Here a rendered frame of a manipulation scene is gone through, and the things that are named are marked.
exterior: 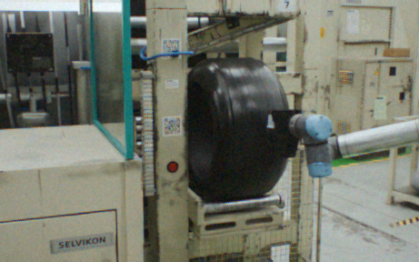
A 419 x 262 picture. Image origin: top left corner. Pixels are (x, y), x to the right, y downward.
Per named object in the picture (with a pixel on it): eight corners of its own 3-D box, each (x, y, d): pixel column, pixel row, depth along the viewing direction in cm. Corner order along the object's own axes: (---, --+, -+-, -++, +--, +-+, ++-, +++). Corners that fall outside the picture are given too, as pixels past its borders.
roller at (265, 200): (200, 206, 204) (196, 200, 208) (200, 216, 206) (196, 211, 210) (282, 196, 216) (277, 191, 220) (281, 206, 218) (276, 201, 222)
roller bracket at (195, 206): (197, 226, 202) (197, 201, 200) (168, 196, 238) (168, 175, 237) (205, 226, 203) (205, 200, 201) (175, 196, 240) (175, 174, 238)
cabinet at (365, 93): (359, 162, 657) (364, 59, 635) (326, 152, 707) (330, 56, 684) (409, 153, 703) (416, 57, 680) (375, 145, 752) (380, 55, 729)
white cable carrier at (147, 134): (145, 196, 206) (143, 71, 197) (142, 192, 210) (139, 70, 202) (156, 195, 207) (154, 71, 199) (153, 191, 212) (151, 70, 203)
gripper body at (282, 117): (290, 108, 187) (307, 109, 176) (290, 133, 188) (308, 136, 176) (270, 110, 184) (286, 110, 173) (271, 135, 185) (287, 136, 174)
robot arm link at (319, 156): (337, 169, 172) (332, 136, 171) (331, 177, 162) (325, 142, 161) (313, 171, 176) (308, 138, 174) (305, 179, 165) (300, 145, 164)
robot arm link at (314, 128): (314, 145, 160) (310, 116, 159) (295, 142, 170) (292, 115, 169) (336, 140, 162) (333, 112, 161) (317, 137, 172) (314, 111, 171)
